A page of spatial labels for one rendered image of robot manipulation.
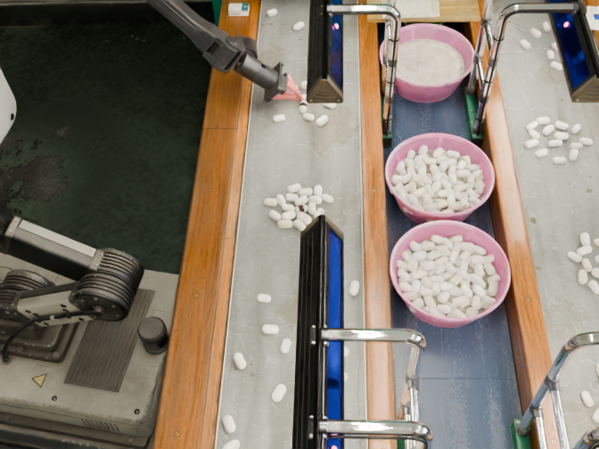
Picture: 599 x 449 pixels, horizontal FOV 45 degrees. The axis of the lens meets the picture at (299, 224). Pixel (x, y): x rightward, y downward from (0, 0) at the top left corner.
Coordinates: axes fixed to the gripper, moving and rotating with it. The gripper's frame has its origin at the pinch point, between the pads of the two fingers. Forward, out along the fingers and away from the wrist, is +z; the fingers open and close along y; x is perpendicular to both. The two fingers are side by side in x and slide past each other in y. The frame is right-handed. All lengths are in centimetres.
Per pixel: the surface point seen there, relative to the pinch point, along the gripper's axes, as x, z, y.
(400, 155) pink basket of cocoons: -16.2, 21.2, -19.9
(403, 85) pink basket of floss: -17.8, 22.7, 6.1
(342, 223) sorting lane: -6.2, 10.1, -41.3
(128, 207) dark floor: 101, -2, 21
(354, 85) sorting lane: -8.7, 12.7, 6.6
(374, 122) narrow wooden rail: -13.8, 14.9, -10.3
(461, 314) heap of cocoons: -23, 29, -66
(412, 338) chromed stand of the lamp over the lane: -41, -7, -92
